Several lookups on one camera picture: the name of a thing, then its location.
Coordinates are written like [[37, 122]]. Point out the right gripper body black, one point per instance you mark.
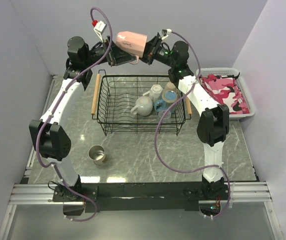
[[154, 52]]

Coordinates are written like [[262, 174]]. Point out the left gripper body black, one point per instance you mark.
[[96, 55]]

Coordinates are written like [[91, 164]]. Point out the pink mug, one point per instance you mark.
[[132, 43]]

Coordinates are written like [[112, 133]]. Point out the beige handleless cup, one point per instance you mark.
[[170, 87]]

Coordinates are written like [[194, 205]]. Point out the white faceted mug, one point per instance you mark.
[[154, 93]]

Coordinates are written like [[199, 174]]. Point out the blue butterfly mug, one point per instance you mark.
[[168, 97]]

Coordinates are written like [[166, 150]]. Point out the beige mug white inside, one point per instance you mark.
[[143, 106]]

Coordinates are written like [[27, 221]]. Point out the clear glass cup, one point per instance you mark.
[[165, 115]]

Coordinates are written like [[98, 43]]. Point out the steel cup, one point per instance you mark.
[[97, 154]]

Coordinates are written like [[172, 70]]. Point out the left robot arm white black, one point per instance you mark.
[[50, 141]]

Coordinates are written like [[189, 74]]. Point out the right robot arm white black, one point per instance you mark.
[[213, 125]]

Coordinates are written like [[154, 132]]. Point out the white plastic basket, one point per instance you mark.
[[241, 84]]

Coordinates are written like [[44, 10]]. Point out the pink camouflage cloth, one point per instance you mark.
[[224, 89]]

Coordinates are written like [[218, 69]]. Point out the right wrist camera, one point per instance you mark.
[[164, 33]]

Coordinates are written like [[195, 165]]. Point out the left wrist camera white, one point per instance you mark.
[[99, 28]]

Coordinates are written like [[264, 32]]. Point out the black wire dish rack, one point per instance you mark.
[[134, 103]]

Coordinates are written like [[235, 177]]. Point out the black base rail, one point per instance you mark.
[[153, 195]]

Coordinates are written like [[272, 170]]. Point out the aluminium frame rail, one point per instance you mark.
[[27, 194]]

